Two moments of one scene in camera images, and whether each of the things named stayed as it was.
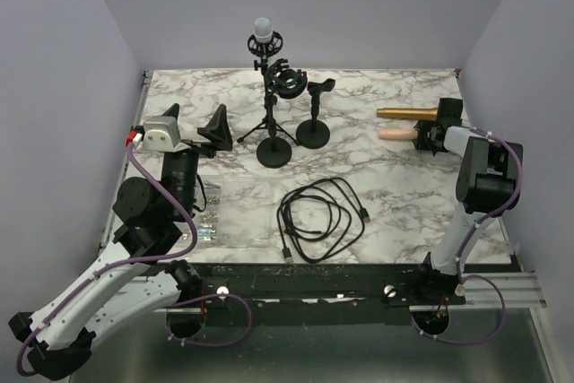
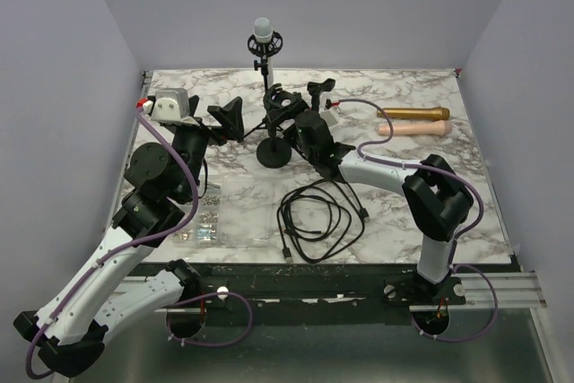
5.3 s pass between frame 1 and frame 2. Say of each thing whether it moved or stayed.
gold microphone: stayed
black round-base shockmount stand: moved
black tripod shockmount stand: stayed
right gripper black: moved
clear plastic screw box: stayed
